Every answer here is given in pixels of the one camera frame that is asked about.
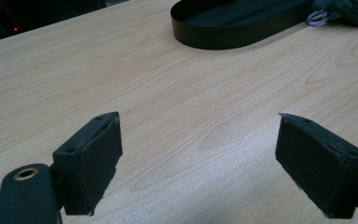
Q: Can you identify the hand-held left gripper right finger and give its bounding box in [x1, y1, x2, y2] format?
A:
[274, 112, 358, 219]

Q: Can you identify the dark green plush toy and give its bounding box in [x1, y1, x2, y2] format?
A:
[312, 0, 358, 27]

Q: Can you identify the pale blue ring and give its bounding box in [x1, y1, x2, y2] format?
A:
[306, 9, 330, 27]

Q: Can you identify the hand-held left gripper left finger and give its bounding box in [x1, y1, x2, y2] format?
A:
[51, 111, 124, 217]

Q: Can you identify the black oval tray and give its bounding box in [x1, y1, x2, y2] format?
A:
[170, 0, 315, 50]

